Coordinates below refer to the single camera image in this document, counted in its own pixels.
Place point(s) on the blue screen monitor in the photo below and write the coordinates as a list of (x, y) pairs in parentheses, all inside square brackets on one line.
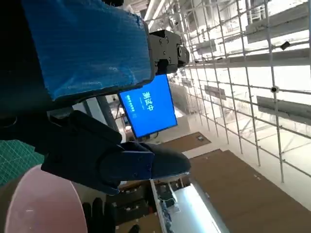
[(148, 106)]

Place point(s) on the white metal grid frame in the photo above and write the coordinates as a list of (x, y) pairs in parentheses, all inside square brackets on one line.
[(246, 72)]

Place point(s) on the pink bowl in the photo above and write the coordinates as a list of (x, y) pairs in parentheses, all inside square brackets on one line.
[(43, 206)]

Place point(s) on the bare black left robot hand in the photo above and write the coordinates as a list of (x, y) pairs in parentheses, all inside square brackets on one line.
[(85, 43)]

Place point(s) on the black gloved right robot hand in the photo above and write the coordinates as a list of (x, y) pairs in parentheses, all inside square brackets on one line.
[(99, 216)]

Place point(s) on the green cutting mat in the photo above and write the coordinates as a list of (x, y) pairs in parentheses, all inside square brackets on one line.
[(14, 160)]

